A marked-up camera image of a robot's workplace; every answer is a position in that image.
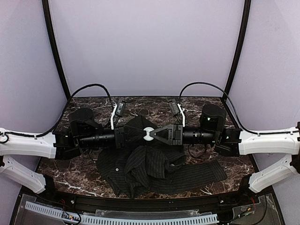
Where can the black frame post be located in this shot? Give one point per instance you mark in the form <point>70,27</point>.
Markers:
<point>54,48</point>
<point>239,45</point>

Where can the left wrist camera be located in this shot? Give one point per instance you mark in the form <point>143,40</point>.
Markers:
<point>118,111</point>

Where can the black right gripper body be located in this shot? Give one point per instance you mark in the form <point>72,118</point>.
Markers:
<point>177,134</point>

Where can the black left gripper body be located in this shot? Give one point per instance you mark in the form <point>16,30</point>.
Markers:
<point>119,136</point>

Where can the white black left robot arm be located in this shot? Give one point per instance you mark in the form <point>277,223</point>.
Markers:
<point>83,134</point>

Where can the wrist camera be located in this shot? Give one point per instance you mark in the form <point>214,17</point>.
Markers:
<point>178,112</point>
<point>118,111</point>

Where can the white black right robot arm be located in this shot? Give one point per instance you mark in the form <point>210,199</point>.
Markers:
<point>237,142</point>

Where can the dark pinstriped garment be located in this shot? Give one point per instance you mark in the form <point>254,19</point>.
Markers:
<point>155,167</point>

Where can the white slotted cable duct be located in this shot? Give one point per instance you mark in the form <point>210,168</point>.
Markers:
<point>106,217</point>

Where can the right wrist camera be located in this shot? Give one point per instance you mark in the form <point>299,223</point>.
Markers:
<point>178,112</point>

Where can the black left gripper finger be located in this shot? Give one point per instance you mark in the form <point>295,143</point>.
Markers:
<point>134,141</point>
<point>135,129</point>

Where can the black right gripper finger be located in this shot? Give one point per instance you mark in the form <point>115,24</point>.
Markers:
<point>168,129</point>
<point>163,139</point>

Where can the black front table rail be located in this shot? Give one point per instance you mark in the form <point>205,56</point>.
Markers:
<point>214,203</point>

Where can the black left frame post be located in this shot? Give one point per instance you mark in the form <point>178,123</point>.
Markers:
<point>54,48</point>

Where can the black right frame post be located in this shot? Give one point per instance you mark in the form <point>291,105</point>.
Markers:
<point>239,45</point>

